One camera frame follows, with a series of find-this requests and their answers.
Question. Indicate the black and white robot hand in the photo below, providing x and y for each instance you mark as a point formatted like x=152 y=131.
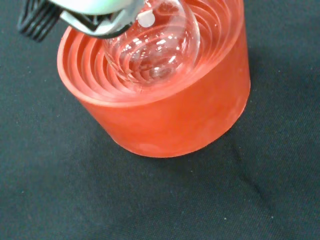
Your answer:
x=95 y=10

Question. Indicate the black bench cloth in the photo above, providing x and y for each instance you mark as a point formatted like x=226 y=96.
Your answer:
x=75 y=187

